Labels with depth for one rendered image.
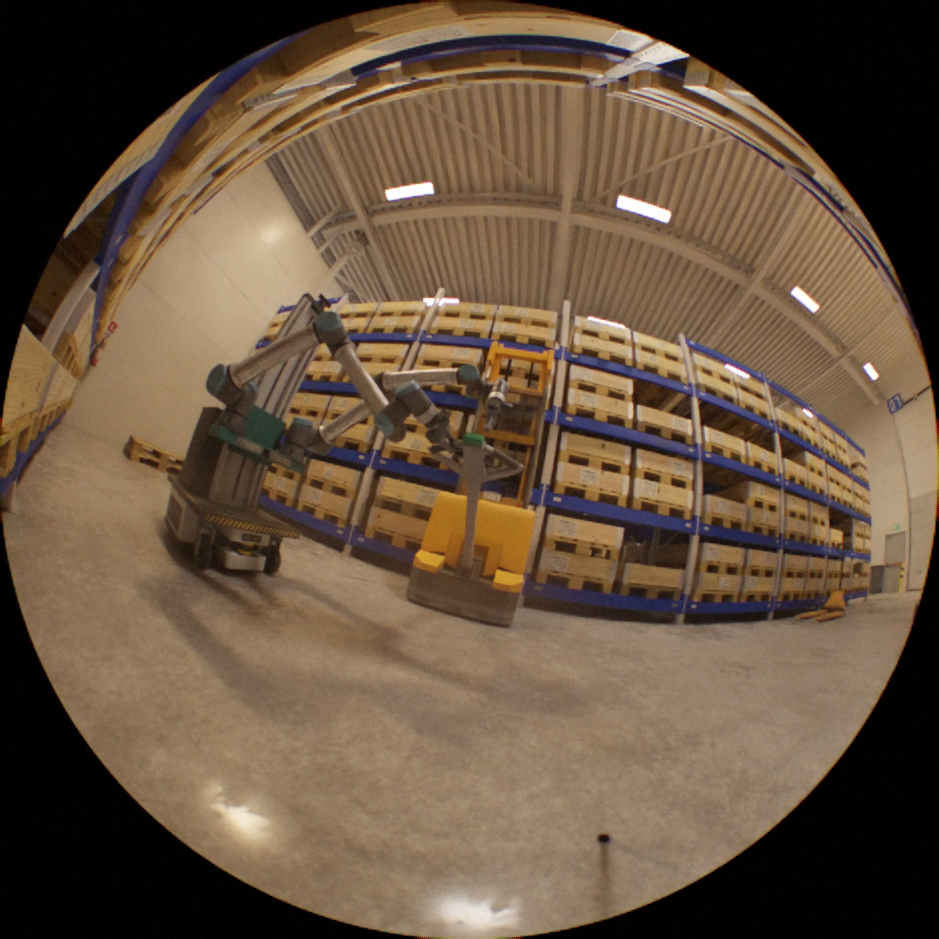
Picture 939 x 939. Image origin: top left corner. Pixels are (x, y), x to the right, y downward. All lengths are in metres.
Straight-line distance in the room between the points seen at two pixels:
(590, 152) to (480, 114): 2.35
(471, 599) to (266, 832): 1.76
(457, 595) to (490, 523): 0.60
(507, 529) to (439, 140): 7.80
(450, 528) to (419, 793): 1.83
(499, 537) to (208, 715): 1.97
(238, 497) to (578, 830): 2.05
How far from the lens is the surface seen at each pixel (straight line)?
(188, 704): 0.83
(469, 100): 7.53
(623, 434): 3.27
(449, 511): 2.20
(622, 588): 3.04
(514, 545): 2.10
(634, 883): 0.74
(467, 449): 1.16
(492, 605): 1.96
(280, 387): 1.99
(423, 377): 1.47
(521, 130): 7.29
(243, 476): 1.90
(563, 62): 1.61
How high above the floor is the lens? 0.59
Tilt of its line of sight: 13 degrees up
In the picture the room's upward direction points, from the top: 14 degrees clockwise
